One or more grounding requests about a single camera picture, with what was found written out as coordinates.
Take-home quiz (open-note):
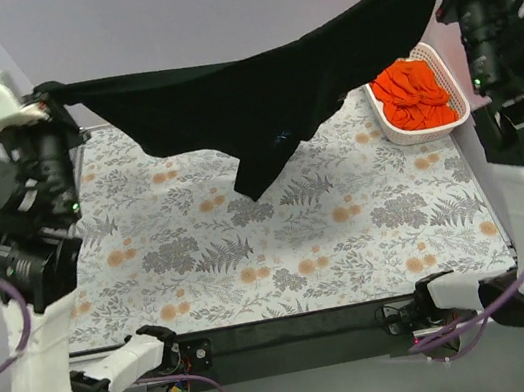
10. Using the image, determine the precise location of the orange t shirt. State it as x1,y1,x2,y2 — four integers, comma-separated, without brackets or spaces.
369,60,459,131

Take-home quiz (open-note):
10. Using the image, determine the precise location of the white perforated plastic basket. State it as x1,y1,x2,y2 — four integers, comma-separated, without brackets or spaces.
363,42,471,146

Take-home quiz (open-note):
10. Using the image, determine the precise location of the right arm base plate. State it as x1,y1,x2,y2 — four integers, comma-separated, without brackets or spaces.
373,302,477,336

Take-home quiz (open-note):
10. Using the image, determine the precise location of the purple cable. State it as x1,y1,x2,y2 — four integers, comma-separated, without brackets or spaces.
353,0,524,372
0,82,226,392

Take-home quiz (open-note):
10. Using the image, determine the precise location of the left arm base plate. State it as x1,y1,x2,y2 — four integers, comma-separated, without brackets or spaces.
143,338,213,378

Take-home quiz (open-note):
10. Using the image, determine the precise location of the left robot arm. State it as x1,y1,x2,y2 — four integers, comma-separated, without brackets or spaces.
0,93,182,392

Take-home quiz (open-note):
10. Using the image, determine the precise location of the black t shirt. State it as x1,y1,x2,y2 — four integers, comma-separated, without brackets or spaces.
37,0,437,200

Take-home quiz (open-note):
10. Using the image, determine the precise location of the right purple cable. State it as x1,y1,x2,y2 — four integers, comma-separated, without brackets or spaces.
353,0,524,372

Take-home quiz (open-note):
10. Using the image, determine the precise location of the aluminium back rail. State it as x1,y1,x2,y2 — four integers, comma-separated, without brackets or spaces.
79,123,110,133

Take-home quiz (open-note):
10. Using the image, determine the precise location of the floral patterned table mat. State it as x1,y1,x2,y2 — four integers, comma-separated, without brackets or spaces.
70,91,513,352

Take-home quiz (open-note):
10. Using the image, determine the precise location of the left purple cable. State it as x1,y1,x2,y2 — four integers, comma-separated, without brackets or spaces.
0,82,226,392

